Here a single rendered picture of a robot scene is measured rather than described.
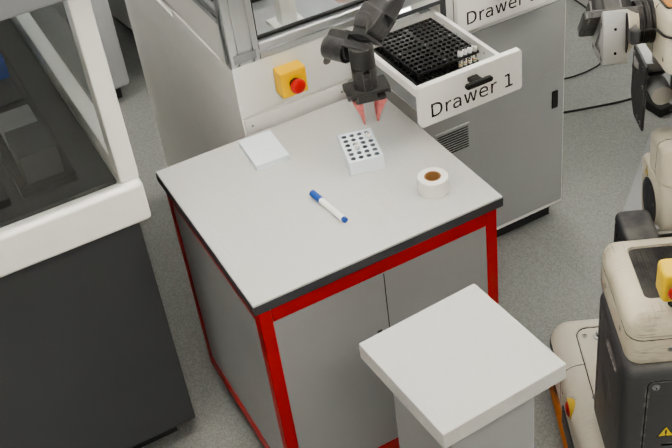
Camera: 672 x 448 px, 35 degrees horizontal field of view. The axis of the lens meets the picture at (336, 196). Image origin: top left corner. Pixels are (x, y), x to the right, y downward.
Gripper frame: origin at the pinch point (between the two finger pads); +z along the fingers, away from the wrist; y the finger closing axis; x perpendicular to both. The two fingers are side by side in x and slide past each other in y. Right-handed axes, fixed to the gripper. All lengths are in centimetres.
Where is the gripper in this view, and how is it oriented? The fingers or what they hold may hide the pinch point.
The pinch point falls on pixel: (370, 118)
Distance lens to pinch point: 248.5
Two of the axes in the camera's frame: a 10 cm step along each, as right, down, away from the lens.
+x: 2.1, 5.6, -8.0
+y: -9.7, 2.4, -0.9
